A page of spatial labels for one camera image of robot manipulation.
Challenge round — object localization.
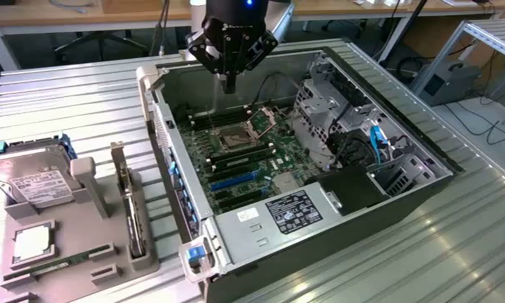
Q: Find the black office chair base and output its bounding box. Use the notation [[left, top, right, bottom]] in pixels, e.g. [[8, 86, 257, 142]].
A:
[[52, 30, 150, 62]]

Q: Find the black plastic air shroud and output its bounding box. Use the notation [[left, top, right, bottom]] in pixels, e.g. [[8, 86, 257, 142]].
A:
[[305, 165, 390, 217]]

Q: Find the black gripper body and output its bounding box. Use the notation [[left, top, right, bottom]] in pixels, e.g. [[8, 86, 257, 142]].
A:
[[201, 0, 269, 38]]

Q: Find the blue expansion slot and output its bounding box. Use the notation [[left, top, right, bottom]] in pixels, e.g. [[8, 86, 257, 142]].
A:
[[209, 172, 260, 191]]

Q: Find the silver CPU chip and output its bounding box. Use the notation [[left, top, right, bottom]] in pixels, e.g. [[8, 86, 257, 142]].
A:
[[12, 225, 53, 256]]

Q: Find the silver hard disk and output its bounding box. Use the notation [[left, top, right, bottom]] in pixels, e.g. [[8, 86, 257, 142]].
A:
[[0, 146, 74, 209]]

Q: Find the green RAM stick on rack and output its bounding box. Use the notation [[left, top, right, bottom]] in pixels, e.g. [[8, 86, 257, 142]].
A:
[[2, 244, 113, 281]]

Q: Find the open PC case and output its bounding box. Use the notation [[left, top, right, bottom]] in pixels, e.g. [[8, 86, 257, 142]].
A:
[[134, 45, 466, 303]]

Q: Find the black wire bundle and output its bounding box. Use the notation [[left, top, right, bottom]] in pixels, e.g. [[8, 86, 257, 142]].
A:
[[325, 129, 382, 171]]

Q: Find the long wooden desk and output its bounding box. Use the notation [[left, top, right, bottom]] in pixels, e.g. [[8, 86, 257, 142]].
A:
[[0, 0, 206, 72]]

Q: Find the wooden desk with white legs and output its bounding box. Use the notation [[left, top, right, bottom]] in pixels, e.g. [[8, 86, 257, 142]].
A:
[[292, 0, 505, 61]]

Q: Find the grey equipment box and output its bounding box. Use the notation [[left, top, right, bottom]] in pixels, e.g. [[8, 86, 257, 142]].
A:
[[412, 56, 484, 107]]

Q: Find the silver drive cage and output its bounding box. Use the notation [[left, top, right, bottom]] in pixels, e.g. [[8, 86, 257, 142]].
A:
[[292, 77, 384, 168]]

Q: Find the black looped wire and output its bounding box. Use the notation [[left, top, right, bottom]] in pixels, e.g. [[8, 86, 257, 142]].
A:
[[252, 72, 300, 107]]

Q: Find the silver power supply unit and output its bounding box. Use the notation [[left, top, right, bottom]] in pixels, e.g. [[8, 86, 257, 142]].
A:
[[212, 181, 346, 266]]

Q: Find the graphics card with silver bracket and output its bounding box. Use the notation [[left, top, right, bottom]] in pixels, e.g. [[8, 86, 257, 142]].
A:
[[108, 141, 148, 258]]

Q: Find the blue case latch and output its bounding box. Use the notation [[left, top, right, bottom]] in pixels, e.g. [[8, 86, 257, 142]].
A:
[[184, 246, 206, 263]]

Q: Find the metal socket cover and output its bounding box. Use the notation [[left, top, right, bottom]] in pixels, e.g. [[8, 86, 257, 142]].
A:
[[244, 105, 282, 140]]

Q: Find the black floor cable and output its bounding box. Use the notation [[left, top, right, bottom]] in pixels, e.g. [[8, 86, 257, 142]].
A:
[[444, 94, 505, 148]]

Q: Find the silver chipset heatsink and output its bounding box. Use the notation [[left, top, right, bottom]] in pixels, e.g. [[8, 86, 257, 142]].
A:
[[273, 172, 306, 194]]

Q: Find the green motherboard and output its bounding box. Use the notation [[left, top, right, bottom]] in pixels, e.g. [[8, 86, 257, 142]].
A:
[[178, 105, 325, 215]]

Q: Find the light blue network cable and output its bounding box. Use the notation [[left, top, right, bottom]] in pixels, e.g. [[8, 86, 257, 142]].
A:
[[49, 0, 94, 13]]

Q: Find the CPU socket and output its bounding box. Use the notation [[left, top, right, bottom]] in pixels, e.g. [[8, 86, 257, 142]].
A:
[[212, 126, 257, 154]]

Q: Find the black stand pole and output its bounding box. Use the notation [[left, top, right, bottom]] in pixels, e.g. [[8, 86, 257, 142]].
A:
[[378, 0, 429, 64]]

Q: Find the grey parts rack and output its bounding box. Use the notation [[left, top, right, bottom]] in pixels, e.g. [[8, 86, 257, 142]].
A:
[[0, 157, 161, 303]]

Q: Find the aluminium slat frame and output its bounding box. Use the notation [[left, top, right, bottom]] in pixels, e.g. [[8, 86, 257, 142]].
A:
[[412, 18, 505, 102]]

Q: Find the blue data wire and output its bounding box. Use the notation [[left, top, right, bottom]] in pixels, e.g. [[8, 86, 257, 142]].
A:
[[368, 125, 388, 167]]

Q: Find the blue disk caddy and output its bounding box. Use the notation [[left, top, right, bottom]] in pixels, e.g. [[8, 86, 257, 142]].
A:
[[0, 134, 80, 168]]

